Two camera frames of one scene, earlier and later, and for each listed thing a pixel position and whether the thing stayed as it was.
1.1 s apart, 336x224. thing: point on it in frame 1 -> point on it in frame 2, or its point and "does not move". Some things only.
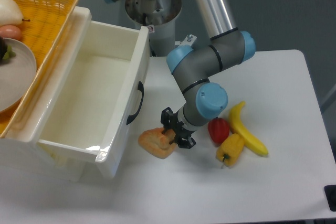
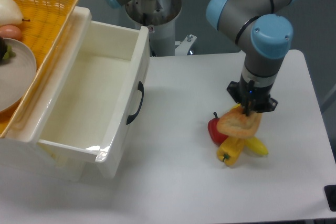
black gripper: [181, 132] -> [258, 99]
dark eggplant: [6, 52] does not move
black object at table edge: [330, 192] does not move
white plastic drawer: [82, 115] does not move
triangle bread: [156, 142] -> [234, 122]
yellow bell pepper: [230, 148] does not move
